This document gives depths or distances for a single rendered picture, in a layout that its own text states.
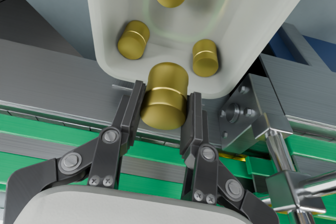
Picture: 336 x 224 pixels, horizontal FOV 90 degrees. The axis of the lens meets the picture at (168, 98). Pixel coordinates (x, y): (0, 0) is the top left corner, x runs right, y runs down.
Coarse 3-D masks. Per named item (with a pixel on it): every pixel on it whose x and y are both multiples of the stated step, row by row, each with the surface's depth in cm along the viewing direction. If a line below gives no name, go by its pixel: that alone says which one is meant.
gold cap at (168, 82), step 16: (160, 64) 14; (176, 64) 14; (160, 80) 12; (176, 80) 13; (144, 96) 12; (160, 96) 11; (176, 96) 12; (144, 112) 12; (160, 112) 12; (176, 112) 11; (160, 128) 13
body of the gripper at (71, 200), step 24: (48, 192) 7; (72, 192) 7; (96, 192) 7; (120, 192) 7; (24, 216) 6; (48, 216) 6; (72, 216) 6; (96, 216) 6; (120, 216) 6; (144, 216) 7; (168, 216) 7; (192, 216) 7; (216, 216) 7; (240, 216) 7
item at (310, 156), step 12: (288, 144) 18; (300, 144) 19; (312, 144) 19; (324, 144) 19; (300, 156) 18; (312, 156) 18; (324, 156) 18; (300, 168) 17; (312, 168) 17; (324, 168) 18; (324, 204) 15; (324, 216) 14
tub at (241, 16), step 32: (96, 0) 15; (128, 0) 21; (192, 0) 21; (224, 0) 20; (256, 0) 17; (288, 0) 13; (96, 32) 17; (160, 32) 24; (192, 32) 24; (224, 32) 23; (256, 32) 16; (128, 64) 22; (224, 64) 22
